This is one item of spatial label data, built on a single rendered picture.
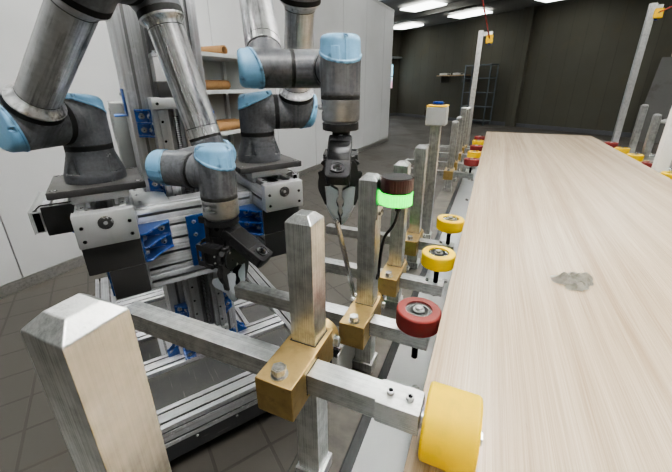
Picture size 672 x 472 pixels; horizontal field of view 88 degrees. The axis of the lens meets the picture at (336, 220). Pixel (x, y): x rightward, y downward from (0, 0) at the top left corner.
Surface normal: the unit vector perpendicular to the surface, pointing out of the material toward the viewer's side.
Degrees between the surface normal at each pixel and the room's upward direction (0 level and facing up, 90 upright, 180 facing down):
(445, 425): 43
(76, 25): 129
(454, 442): 60
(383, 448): 0
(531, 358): 0
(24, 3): 90
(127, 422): 90
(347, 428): 0
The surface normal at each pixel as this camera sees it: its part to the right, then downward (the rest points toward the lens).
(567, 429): 0.00, -0.93
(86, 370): 0.92, 0.14
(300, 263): -0.40, 0.33
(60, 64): 0.45, 0.81
